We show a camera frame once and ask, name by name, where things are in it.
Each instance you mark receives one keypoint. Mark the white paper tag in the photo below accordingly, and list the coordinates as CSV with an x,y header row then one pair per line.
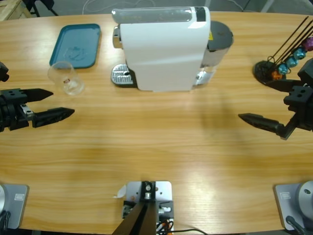
x,y
120,192

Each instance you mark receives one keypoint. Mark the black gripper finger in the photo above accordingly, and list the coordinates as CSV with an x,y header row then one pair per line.
x,y
264,122
51,116
34,94
298,95

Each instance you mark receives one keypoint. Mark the white mount block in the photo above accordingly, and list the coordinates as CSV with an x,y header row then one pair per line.
x,y
162,193

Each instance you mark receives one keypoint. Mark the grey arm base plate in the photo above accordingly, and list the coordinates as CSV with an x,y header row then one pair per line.
x,y
288,203
15,205

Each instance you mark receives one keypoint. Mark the metal grate drip tray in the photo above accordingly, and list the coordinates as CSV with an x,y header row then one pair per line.
x,y
119,74

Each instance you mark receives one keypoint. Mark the light wooden crate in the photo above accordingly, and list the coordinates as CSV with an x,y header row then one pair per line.
x,y
9,8

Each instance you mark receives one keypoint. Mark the silver grey machine lid lever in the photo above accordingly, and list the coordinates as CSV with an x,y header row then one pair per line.
x,y
151,15

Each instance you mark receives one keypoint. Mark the white capsule coffee machine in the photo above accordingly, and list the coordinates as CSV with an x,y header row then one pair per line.
x,y
161,56

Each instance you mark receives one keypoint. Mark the clear drinking glass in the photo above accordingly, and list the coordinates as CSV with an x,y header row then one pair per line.
x,y
71,85

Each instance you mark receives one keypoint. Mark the black stand legs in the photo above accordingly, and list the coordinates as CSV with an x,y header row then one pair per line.
x,y
50,8

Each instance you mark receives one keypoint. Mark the blue coffee capsule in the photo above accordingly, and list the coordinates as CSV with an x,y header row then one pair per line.
x,y
299,53
292,62
283,69

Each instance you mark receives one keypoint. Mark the orange coffee capsule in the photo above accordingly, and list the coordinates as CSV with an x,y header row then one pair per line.
x,y
276,76

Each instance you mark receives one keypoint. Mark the teal plastic tray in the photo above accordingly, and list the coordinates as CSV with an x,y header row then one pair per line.
x,y
80,39

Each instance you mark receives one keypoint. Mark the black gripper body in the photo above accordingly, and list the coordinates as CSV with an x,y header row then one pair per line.
x,y
12,115
305,115

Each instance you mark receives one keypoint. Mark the dark aluminium post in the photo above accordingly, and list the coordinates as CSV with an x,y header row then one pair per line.
x,y
139,220

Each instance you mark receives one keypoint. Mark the purple coffee capsule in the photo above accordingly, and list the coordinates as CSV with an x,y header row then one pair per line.
x,y
307,44

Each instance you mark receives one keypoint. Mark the grey metal frame leg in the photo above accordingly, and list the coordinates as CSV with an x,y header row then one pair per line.
x,y
266,5

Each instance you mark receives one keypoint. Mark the clear water tank dark lid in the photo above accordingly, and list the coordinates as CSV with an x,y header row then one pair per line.
x,y
220,34

